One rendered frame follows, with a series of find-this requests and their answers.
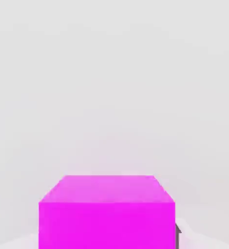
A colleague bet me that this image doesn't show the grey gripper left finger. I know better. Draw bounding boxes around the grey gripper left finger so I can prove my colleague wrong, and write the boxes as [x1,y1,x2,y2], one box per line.
[14,233,39,249]

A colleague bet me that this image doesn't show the small magenta cube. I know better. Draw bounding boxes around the small magenta cube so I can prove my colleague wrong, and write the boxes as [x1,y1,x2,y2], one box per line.
[38,175,176,249]

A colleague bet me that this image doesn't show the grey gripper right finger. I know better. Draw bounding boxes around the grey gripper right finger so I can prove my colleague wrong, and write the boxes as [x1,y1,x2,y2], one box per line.
[174,222,202,249]

